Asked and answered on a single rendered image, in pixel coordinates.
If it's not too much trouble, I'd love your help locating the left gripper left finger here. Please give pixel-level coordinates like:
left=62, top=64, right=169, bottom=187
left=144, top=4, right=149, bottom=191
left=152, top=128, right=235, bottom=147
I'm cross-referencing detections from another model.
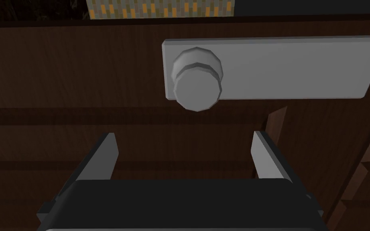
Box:
left=57, top=132, right=120, bottom=197

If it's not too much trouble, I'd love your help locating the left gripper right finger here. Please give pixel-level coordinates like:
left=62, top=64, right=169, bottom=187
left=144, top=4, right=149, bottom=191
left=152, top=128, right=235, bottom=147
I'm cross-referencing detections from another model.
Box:
left=250, top=130, right=301, bottom=184

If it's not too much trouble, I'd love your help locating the dark brown wooden door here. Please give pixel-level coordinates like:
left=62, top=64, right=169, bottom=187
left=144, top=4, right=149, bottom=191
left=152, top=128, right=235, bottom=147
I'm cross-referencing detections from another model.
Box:
left=0, top=20, right=370, bottom=231

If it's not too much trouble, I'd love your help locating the grey knob backplate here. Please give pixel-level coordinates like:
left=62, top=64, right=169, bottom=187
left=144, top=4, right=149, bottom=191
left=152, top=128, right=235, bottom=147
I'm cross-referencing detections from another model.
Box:
left=161, top=36, right=370, bottom=101

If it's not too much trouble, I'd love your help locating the grey round door knob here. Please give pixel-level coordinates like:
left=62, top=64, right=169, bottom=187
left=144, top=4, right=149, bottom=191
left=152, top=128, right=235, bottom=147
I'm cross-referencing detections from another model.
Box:
left=171, top=47, right=224, bottom=113

